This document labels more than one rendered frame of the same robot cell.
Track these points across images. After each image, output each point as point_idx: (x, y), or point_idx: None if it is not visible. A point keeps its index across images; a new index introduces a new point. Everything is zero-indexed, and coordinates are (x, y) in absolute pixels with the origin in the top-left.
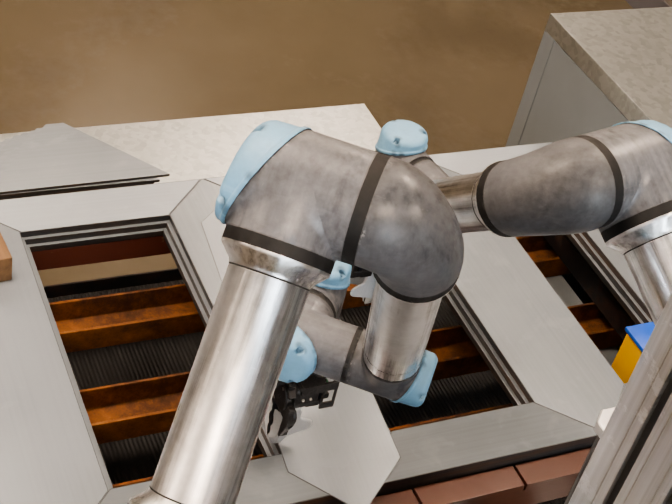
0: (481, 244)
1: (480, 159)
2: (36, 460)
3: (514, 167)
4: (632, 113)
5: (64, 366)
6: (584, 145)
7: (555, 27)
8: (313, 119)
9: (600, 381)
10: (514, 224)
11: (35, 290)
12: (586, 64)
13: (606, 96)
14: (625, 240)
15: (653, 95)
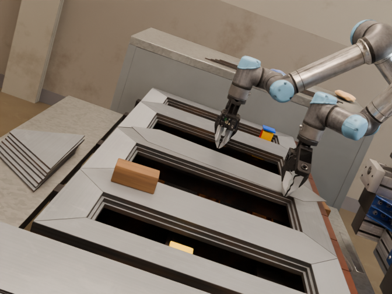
0: (200, 121)
1: (152, 97)
2: (280, 237)
3: (378, 35)
4: (193, 62)
5: (223, 205)
6: (386, 24)
7: (136, 41)
8: (67, 105)
9: (277, 146)
10: (384, 55)
11: (166, 185)
12: (160, 51)
13: (176, 60)
14: (389, 55)
15: (192, 55)
